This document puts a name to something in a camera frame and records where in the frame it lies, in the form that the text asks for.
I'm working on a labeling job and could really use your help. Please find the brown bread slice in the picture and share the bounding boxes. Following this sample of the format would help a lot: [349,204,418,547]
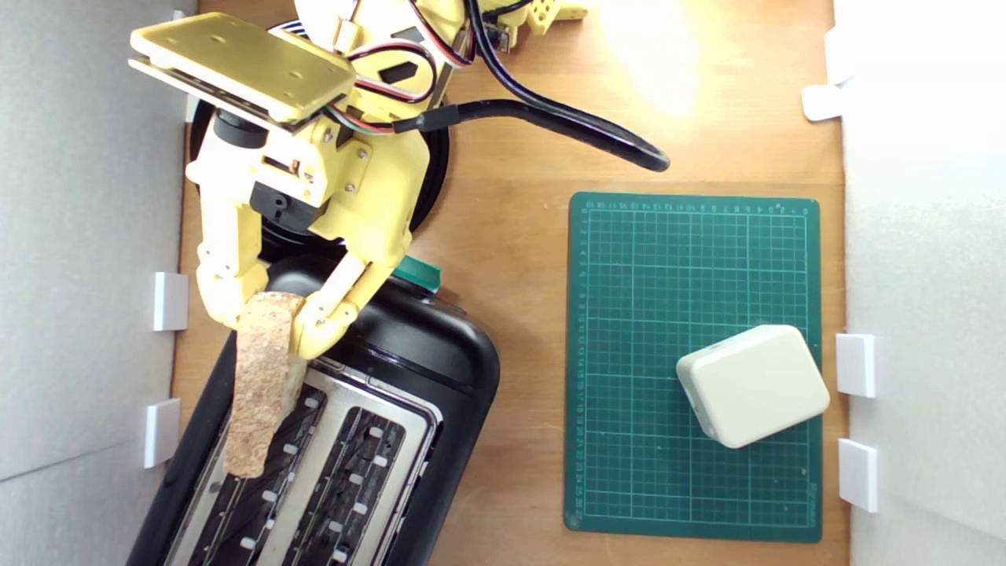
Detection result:
[222,291,309,480]

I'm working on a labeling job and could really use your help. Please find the green toaster lever knob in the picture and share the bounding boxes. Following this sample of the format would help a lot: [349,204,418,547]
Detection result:
[393,255,442,296]

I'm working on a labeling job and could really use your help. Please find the black two-slot toaster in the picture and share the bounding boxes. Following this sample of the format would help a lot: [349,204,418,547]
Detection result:
[126,253,501,566]

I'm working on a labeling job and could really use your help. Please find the black round plate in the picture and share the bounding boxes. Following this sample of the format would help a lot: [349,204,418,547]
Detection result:
[189,20,450,264]

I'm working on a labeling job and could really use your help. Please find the green cutting mat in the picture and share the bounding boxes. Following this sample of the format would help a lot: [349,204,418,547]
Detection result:
[564,192,823,543]

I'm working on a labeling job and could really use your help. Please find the white rounded block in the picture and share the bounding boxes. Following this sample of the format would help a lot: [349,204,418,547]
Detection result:
[676,324,832,450]

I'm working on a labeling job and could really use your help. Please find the yellow wrist camera mount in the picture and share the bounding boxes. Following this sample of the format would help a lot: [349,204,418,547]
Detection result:
[128,12,356,133]

